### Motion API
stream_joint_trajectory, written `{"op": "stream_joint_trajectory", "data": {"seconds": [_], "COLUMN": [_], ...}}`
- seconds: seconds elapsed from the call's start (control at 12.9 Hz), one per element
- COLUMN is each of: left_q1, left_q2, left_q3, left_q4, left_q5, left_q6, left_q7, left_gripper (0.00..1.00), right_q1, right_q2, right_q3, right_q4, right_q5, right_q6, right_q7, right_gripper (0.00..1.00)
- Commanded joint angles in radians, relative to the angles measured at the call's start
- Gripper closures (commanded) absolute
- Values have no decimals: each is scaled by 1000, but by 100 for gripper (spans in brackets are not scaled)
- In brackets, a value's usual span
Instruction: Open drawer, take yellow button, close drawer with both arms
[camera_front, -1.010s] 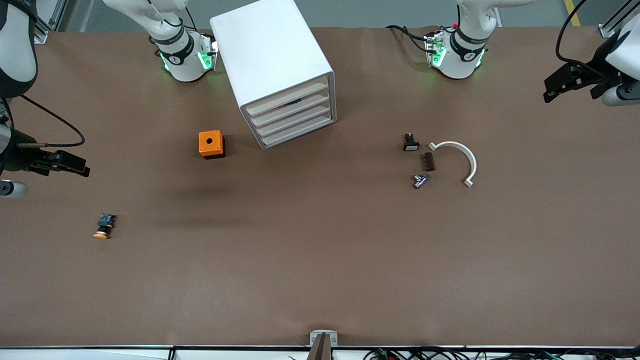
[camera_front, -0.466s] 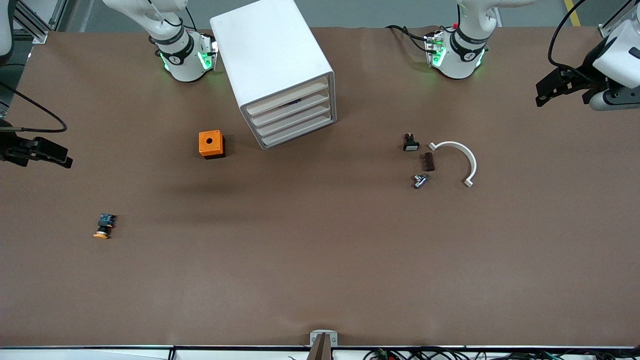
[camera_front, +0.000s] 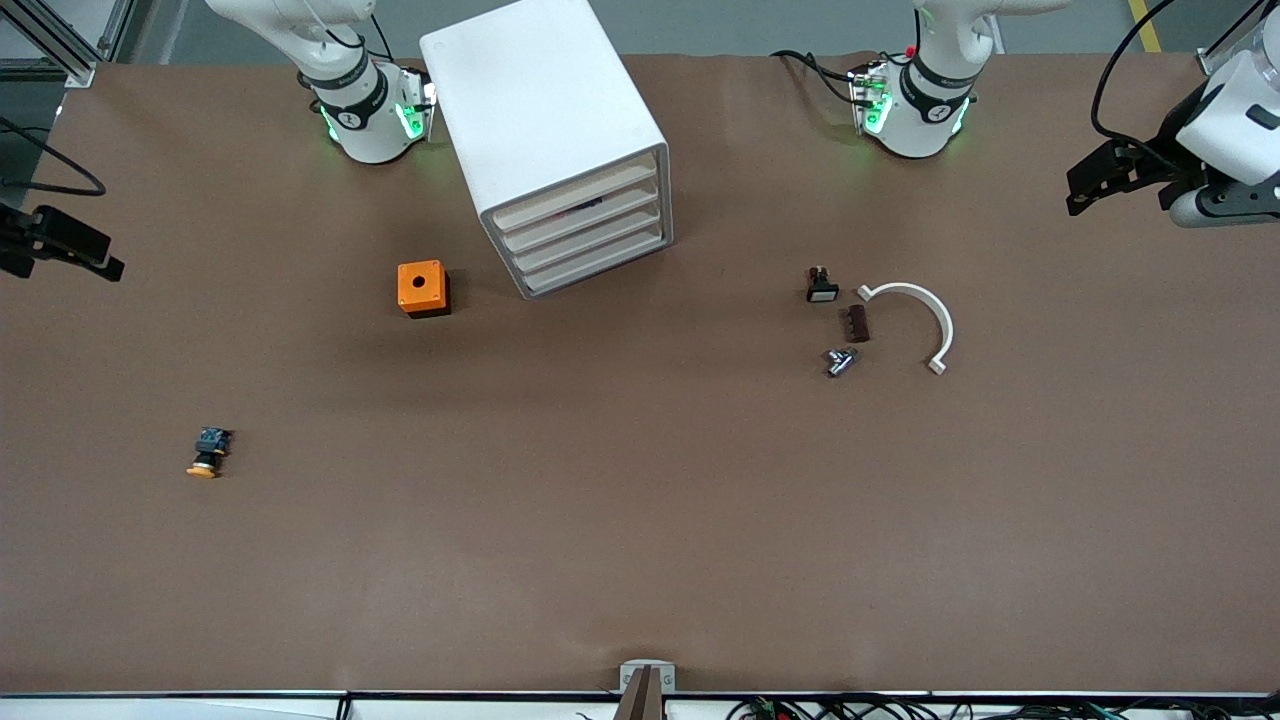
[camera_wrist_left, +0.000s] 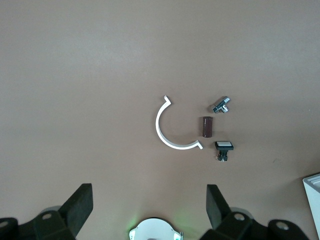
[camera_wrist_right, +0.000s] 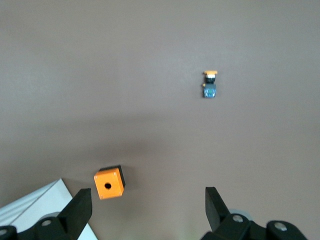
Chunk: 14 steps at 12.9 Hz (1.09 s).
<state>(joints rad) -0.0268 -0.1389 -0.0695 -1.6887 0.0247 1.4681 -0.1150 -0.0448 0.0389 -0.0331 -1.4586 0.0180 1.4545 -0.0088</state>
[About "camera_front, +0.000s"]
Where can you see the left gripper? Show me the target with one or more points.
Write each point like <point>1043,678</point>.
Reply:
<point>1164,141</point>

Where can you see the yellow button with black body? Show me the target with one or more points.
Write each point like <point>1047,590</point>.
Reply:
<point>208,450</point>

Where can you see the grey cylinder attachment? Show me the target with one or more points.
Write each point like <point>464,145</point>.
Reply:
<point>1190,210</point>

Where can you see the white curved plastic arc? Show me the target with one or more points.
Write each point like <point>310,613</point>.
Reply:
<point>925,297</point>

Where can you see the small brown block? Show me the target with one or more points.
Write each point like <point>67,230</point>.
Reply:
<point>855,324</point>

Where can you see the orange box with hole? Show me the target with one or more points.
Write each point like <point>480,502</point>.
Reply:
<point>410,296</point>

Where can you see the silver metal fitting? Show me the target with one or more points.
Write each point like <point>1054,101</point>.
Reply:
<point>840,362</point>

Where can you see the brown table cover mat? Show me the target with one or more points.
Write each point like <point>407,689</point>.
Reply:
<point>640,520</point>

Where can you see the brown bar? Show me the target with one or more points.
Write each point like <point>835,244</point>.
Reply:
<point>645,702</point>

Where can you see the aluminium frame post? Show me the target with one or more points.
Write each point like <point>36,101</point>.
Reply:
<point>1215,62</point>
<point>80,73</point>

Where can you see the black push button switch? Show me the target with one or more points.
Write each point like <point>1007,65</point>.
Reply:
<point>822,292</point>

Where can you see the white table edge rail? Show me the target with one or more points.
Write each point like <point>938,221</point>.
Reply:
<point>200,709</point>

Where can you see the grey metal bracket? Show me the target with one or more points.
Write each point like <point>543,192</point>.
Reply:
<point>630,675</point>

